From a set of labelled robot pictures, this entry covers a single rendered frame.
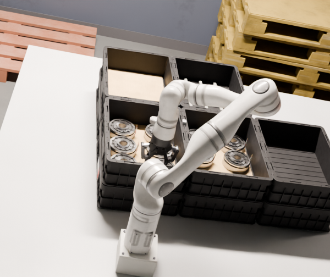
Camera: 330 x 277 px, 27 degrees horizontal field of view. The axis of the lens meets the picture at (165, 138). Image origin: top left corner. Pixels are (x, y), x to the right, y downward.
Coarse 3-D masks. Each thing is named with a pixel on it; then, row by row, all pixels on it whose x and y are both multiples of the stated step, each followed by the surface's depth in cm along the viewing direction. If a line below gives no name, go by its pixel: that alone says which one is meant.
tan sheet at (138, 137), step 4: (136, 124) 271; (140, 128) 270; (144, 128) 270; (136, 132) 267; (140, 132) 267; (136, 136) 265; (140, 136) 265; (136, 140) 262; (140, 140) 263; (144, 140) 264; (136, 144) 261; (140, 144) 261; (136, 148) 258; (140, 148) 259; (136, 152) 256; (140, 152) 257; (136, 156) 254; (140, 156) 255; (136, 160) 252; (140, 160) 253; (144, 160) 253
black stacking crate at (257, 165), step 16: (192, 112) 270; (192, 128) 275; (240, 128) 277; (256, 144) 263; (256, 160) 261; (192, 176) 242; (192, 192) 245; (208, 192) 246; (224, 192) 247; (240, 192) 247; (256, 192) 248
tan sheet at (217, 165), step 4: (244, 148) 274; (220, 152) 268; (224, 152) 269; (244, 152) 272; (216, 156) 265; (220, 156) 266; (216, 160) 263; (220, 160) 264; (212, 164) 261; (216, 164) 261; (220, 164) 262; (196, 168) 256; (200, 168) 257; (208, 168) 258; (212, 168) 259; (216, 168) 259; (220, 168) 260; (224, 168) 260; (248, 168) 264; (224, 172) 258; (228, 172) 259; (232, 172) 259; (244, 172) 261; (248, 172) 262
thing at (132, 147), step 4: (116, 136) 256; (120, 136) 257; (124, 136) 257; (112, 140) 254; (116, 140) 254; (128, 140) 256; (132, 140) 256; (112, 144) 252; (116, 144) 252; (132, 144) 255; (112, 148) 250; (116, 148) 250; (120, 148) 251; (124, 148) 251; (128, 148) 252; (132, 148) 253; (120, 152) 249; (124, 152) 249; (128, 152) 250; (132, 152) 251
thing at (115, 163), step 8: (104, 104) 261; (144, 104) 266; (152, 104) 266; (104, 112) 257; (104, 120) 254; (104, 128) 250; (184, 128) 258; (104, 136) 247; (184, 136) 254; (184, 144) 250; (112, 160) 233; (120, 160) 234; (128, 168) 235; (136, 168) 235; (168, 168) 236
